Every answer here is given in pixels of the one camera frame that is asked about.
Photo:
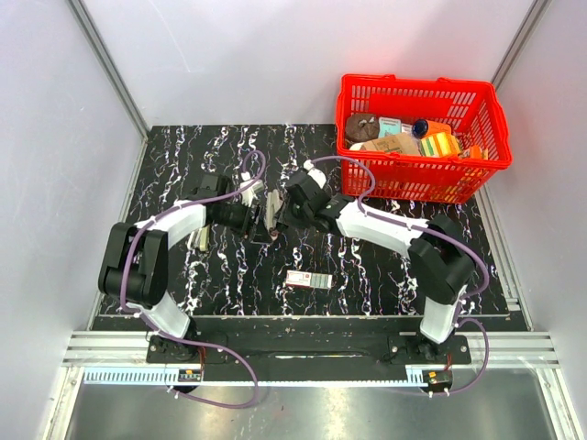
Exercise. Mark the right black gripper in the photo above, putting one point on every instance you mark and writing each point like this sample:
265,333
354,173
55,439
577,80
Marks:
291,202

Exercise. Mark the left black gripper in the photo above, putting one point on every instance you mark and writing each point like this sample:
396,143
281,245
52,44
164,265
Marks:
256,229

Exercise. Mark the cream white stapler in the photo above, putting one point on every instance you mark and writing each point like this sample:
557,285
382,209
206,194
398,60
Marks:
199,239

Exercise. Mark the red white staple box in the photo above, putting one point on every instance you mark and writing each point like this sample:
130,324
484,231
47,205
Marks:
310,280

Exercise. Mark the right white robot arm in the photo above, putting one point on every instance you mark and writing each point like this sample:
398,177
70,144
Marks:
437,259

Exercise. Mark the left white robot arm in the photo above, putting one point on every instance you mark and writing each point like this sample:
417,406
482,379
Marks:
135,267

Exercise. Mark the teal white small box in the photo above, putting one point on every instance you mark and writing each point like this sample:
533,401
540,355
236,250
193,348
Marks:
389,126

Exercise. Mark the brown cardboard package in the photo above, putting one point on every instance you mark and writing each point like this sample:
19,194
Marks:
402,143

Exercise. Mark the red plastic shopping basket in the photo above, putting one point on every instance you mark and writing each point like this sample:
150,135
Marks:
471,108

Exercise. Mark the orange bottle blue cap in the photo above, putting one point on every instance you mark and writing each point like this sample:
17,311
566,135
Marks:
423,128

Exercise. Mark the small orange packet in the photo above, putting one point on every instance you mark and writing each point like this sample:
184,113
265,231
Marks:
474,152

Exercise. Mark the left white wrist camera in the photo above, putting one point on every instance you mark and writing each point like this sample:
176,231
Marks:
250,189

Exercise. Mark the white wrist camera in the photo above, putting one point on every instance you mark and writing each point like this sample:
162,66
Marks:
250,189
316,174

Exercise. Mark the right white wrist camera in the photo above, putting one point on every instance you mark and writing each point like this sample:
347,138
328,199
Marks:
316,174

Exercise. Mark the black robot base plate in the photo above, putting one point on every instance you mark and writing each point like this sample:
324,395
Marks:
307,349

